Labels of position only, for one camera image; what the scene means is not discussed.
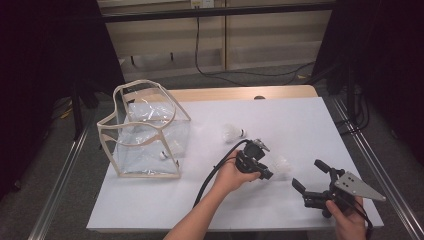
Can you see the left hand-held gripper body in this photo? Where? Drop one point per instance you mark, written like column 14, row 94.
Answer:
column 251, row 158

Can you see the person's left hand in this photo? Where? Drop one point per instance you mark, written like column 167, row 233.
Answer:
column 230, row 178

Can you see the black curtain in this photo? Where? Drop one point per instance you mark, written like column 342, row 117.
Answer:
column 383, row 50
column 33, row 66

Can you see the white feather shuttlecock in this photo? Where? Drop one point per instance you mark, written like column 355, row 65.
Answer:
column 283, row 165
column 163, row 155
column 234, row 133

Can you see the white table cover sheet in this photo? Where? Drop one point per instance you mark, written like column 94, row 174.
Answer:
column 233, row 206

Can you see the person's right hand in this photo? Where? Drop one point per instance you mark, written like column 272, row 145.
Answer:
column 350, row 223

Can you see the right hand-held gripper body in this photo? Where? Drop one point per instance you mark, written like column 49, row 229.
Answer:
column 358, row 190

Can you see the metal frame rail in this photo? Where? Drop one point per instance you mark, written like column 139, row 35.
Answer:
column 378, row 163
column 56, row 196

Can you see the black metal stand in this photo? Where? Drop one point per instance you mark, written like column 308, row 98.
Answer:
column 77, row 113

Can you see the clear plastic bag beige trim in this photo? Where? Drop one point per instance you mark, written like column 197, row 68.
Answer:
column 146, row 166

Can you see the black horizontal bar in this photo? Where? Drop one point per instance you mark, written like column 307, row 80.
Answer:
column 216, row 11

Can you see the white wall power outlet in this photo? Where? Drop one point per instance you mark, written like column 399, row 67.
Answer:
column 201, row 3

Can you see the dark table grommet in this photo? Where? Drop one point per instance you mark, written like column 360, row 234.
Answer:
column 259, row 97

